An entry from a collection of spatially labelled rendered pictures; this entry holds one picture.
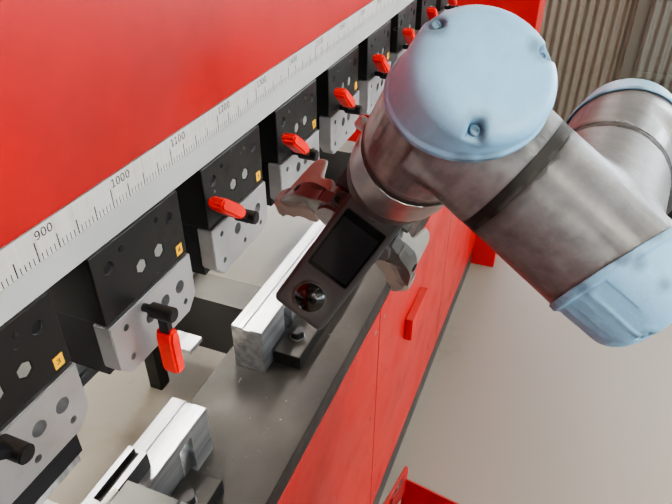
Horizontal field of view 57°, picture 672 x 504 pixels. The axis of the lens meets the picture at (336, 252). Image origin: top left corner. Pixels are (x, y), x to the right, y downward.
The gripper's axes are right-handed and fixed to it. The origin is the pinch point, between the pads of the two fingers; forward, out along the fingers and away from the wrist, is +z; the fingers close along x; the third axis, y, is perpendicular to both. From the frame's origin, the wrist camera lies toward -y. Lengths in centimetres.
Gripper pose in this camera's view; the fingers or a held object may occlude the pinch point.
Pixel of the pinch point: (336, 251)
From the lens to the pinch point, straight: 62.2
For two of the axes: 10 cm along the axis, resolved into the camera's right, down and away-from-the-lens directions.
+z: -1.7, 2.0, 9.7
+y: 5.4, -8.0, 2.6
